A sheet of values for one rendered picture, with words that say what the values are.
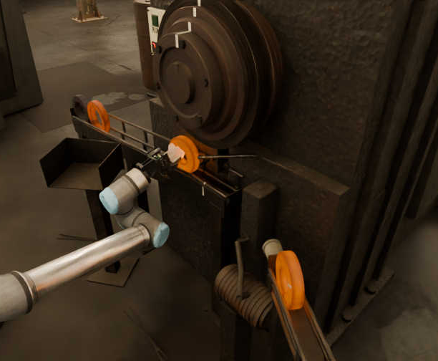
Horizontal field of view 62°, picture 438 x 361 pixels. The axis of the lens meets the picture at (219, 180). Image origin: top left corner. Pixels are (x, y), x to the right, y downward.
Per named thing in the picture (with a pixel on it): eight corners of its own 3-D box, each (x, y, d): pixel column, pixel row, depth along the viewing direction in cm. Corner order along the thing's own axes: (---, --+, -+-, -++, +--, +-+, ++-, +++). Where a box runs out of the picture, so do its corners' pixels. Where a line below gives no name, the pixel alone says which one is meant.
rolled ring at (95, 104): (106, 141, 197) (111, 139, 199) (104, 112, 184) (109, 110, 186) (88, 124, 206) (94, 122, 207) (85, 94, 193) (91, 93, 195)
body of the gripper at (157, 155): (169, 152, 136) (143, 170, 131) (175, 168, 142) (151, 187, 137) (157, 145, 140) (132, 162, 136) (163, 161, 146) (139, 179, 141)
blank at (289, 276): (288, 298, 108) (277, 299, 108) (284, 246, 108) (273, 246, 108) (307, 317, 93) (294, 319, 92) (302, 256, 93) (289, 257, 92)
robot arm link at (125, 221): (135, 238, 141) (126, 221, 131) (115, 225, 146) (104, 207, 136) (152, 221, 145) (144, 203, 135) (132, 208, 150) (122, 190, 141)
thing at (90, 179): (96, 251, 206) (66, 137, 165) (140, 258, 201) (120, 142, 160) (77, 279, 189) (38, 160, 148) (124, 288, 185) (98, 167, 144)
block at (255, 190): (258, 228, 139) (263, 175, 125) (275, 238, 134) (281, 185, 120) (238, 241, 133) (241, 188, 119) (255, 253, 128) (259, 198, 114)
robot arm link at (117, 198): (102, 206, 137) (92, 190, 129) (129, 186, 141) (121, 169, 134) (117, 220, 132) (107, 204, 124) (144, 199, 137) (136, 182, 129)
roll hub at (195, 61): (167, 109, 128) (160, 23, 112) (223, 137, 111) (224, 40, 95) (154, 114, 124) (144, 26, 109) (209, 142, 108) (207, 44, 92)
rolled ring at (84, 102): (82, 97, 196) (88, 95, 198) (69, 94, 209) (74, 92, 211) (91, 130, 205) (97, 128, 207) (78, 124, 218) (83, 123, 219)
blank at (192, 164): (172, 131, 149) (165, 133, 147) (198, 140, 140) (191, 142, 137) (177, 165, 157) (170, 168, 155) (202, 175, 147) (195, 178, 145)
